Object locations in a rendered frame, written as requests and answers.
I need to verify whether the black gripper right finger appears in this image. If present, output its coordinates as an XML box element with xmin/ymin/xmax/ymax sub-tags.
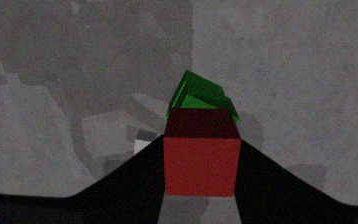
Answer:
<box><xmin>234</xmin><ymin>139</ymin><xmax>358</xmax><ymax>224</ymax></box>

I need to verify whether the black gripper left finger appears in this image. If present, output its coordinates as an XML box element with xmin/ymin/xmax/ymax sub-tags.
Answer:
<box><xmin>0</xmin><ymin>135</ymin><xmax>165</xmax><ymax>224</ymax></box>

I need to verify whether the red block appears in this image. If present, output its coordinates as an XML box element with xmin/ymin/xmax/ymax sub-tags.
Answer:
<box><xmin>163</xmin><ymin>107</ymin><xmax>241</xmax><ymax>198</ymax></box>

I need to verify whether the green block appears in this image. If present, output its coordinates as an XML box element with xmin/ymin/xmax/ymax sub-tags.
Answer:
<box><xmin>173</xmin><ymin>78</ymin><xmax>239</xmax><ymax>124</ymax></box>
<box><xmin>165</xmin><ymin>69</ymin><xmax>226</xmax><ymax>120</ymax></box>

